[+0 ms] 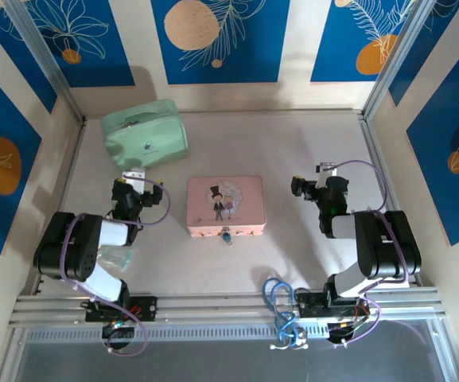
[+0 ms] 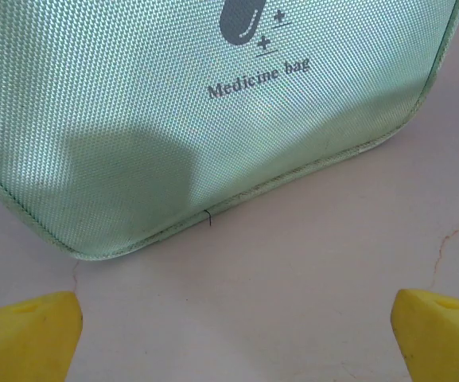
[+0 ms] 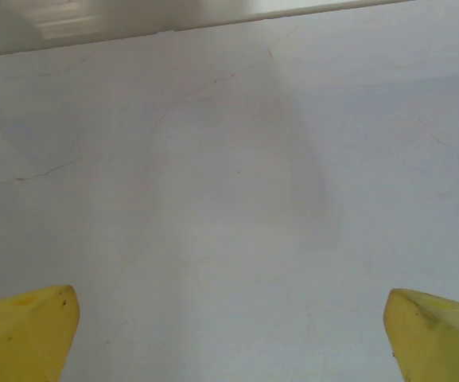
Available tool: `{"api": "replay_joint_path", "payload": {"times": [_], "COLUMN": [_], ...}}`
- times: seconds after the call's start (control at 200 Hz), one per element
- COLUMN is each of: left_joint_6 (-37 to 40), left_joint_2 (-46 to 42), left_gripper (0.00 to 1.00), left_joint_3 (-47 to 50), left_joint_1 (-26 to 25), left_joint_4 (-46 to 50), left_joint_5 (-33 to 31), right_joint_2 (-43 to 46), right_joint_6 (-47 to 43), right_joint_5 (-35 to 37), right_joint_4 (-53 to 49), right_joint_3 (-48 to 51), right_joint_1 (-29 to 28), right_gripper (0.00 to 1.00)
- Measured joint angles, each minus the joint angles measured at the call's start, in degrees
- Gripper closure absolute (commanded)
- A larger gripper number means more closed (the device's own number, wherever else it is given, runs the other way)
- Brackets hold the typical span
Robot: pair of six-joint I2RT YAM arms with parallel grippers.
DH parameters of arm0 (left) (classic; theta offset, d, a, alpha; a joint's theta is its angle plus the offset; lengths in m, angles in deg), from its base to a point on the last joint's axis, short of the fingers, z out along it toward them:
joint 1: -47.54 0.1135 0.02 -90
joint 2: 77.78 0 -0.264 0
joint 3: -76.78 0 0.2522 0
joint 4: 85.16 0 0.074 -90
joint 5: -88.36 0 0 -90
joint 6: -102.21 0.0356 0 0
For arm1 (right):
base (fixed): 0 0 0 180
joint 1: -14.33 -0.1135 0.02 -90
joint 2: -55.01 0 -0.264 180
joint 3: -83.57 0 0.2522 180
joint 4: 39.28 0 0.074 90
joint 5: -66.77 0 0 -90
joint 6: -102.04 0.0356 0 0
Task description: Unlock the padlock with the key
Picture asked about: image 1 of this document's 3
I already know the pink tin box with couple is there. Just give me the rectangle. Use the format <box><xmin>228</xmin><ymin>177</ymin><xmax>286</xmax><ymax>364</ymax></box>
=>
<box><xmin>185</xmin><ymin>175</ymin><xmax>266</xmax><ymax>240</ymax></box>

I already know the clear plastic packet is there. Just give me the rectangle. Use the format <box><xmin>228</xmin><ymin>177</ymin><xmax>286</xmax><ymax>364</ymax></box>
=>
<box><xmin>93</xmin><ymin>244</ymin><xmax>139</xmax><ymax>274</ymax></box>

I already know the mint green zip pouch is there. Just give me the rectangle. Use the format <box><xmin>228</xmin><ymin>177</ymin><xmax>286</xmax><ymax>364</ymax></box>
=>
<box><xmin>100</xmin><ymin>98</ymin><xmax>190</xmax><ymax>177</ymax></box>

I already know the blue poster with orange oval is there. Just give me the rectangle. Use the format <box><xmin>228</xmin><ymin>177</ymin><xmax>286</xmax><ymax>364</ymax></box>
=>
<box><xmin>0</xmin><ymin>57</ymin><xmax>44</xmax><ymax>256</ymax></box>

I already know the left black controller board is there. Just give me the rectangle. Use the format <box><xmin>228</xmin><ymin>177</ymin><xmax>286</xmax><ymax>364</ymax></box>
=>
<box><xmin>100</xmin><ymin>321</ymin><xmax>137</xmax><ymax>342</ymax></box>

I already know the black controller board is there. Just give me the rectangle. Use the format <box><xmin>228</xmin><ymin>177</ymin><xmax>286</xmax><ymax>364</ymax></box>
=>
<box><xmin>326</xmin><ymin>321</ymin><xmax>358</xmax><ymax>344</ymax></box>
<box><xmin>100</xmin><ymin>321</ymin><xmax>137</xmax><ymax>342</ymax></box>

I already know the right black controller board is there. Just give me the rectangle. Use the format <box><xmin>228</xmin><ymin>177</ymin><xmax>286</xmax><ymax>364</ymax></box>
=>
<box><xmin>326</xmin><ymin>321</ymin><xmax>358</xmax><ymax>344</ymax></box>

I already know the blue poster with white flower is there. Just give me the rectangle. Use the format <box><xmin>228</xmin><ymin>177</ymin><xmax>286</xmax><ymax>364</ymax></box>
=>
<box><xmin>25</xmin><ymin>0</ymin><xmax>137</xmax><ymax>89</ymax></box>

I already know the blue poster with orange fruit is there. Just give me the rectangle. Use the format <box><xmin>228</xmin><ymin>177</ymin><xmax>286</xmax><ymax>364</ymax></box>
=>
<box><xmin>309</xmin><ymin>0</ymin><xmax>418</xmax><ymax>84</ymax></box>

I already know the blue poster with peach circle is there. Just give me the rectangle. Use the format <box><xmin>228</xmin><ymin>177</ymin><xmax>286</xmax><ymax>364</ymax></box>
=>
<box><xmin>150</xmin><ymin>0</ymin><xmax>292</xmax><ymax>86</ymax></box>

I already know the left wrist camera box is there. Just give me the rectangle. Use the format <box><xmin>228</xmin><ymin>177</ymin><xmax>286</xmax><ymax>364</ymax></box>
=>
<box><xmin>121</xmin><ymin>168</ymin><xmax>147</xmax><ymax>194</ymax></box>

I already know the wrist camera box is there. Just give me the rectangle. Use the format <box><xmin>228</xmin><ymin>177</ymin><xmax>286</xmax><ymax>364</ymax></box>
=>
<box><xmin>314</xmin><ymin>161</ymin><xmax>338</xmax><ymax>188</ymax></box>
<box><xmin>121</xmin><ymin>168</ymin><xmax>147</xmax><ymax>194</ymax></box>

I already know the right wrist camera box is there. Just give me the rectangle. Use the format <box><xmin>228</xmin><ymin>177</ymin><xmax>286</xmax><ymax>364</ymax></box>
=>
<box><xmin>314</xmin><ymin>161</ymin><xmax>338</xmax><ymax>188</ymax></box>

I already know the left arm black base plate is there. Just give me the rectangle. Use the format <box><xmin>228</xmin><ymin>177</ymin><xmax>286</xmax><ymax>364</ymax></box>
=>
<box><xmin>84</xmin><ymin>294</ymin><xmax>160</xmax><ymax>324</ymax></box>

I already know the blue coiled cable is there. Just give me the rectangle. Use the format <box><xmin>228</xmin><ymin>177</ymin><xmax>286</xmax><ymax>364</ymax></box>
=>
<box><xmin>262</xmin><ymin>277</ymin><xmax>308</xmax><ymax>352</ymax></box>

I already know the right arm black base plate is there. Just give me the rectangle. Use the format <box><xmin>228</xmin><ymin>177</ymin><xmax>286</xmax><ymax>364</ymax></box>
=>
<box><xmin>294</xmin><ymin>289</ymin><xmax>374</xmax><ymax>320</ymax></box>

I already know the aluminium front rail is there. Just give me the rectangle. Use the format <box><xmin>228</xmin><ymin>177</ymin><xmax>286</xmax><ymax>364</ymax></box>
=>
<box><xmin>8</xmin><ymin>286</ymin><xmax>447</xmax><ymax>330</ymax></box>

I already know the perforated grey cable duct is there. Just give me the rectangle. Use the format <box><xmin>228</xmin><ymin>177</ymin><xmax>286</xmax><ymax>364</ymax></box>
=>
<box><xmin>21</xmin><ymin>325</ymin><xmax>333</xmax><ymax>344</ymax></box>

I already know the right aluminium corner post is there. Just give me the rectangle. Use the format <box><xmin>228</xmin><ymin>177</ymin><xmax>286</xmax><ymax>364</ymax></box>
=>
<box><xmin>361</xmin><ymin>0</ymin><xmax>441</xmax><ymax>121</ymax></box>

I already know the aluminium corner post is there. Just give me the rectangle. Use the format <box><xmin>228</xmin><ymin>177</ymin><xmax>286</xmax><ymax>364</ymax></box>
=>
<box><xmin>361</xmin><ymin>0</ymin><xmax>441</xmax><ymax>121</ymax></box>
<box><xmin>2</xmin><ymin>0</ymin><xmax>88</xmax><ymax>125</ymax></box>

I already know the left aluminium corner post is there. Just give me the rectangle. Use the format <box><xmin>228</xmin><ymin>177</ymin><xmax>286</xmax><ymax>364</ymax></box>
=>
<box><xmin>2</xmin><ymin>0</ymin><xmax>88</xmax><ymax>125</ymax></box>

